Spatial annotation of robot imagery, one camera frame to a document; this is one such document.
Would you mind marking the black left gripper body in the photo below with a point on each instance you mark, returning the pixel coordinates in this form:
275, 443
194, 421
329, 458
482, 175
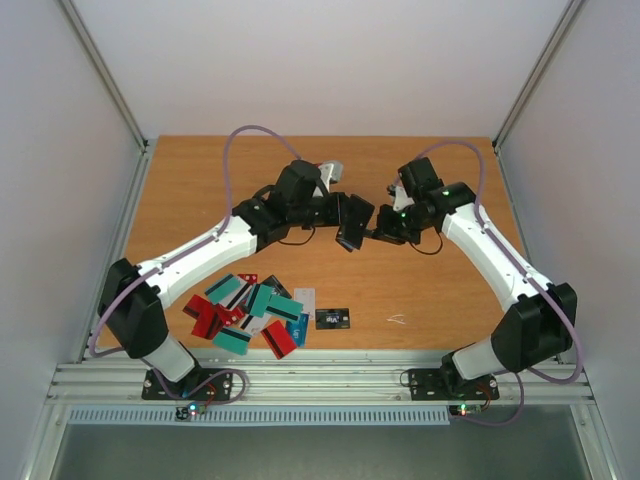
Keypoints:
304, 215

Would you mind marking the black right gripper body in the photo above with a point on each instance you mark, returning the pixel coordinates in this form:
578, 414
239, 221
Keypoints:
392, 223

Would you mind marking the black leather card holder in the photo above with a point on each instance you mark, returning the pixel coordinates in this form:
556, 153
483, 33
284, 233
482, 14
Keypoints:
355, 217

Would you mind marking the red card with black stripe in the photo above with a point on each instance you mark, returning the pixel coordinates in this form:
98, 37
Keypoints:
278, 339

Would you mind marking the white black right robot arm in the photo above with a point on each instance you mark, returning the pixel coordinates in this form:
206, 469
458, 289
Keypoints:
538, 315

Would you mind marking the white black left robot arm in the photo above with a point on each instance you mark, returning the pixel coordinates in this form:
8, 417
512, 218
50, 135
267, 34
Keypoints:
134, 297

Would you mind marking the white card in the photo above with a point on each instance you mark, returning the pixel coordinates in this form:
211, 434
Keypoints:
307, 297

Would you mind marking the black card in pile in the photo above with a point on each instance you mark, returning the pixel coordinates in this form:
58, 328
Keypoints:
279, 289

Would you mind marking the small red card top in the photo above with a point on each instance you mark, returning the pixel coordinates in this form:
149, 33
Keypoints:
249, 278

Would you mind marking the teal card right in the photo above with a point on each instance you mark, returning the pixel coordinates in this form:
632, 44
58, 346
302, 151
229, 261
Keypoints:
285, 308

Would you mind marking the teal card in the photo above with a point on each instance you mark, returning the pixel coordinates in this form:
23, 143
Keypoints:
258, 300
224, 287
232, 340
285, 308

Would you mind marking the black vip card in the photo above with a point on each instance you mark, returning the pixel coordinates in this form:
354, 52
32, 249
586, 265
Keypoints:
332, 319

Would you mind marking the teal card middle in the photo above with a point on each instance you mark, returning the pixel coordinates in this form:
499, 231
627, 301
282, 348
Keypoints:
258, 300

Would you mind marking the blue card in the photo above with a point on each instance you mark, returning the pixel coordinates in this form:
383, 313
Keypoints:
298, 330

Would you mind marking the teal card top left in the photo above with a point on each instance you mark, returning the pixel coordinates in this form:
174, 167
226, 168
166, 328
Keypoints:
224, 287

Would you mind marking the red card left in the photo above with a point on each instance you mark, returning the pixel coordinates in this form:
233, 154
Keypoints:
207, 322

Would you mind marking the teal card front bottom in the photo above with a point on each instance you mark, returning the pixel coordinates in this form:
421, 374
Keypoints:
232, 340

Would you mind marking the right controller board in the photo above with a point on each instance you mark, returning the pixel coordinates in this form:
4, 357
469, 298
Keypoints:
465, 410

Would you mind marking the controller board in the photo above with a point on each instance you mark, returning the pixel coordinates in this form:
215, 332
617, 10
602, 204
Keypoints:
191, 411
465, 410

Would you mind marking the left controller board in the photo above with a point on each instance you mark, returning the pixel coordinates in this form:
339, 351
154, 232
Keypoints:
191, 411

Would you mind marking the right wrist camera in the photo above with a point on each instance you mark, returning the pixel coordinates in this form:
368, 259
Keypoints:
399, 196

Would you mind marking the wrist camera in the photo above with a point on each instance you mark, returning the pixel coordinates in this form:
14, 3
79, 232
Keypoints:
331, 172
399, 196

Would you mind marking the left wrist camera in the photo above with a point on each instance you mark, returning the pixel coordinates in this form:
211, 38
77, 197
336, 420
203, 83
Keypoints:
331, 172

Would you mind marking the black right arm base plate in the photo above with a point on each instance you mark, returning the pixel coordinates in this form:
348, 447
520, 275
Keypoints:
431, 384

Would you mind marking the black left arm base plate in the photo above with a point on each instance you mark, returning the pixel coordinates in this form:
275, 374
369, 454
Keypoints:
202, 385

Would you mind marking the grey slotted cable duct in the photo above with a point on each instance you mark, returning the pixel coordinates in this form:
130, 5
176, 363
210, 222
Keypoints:
261, 416

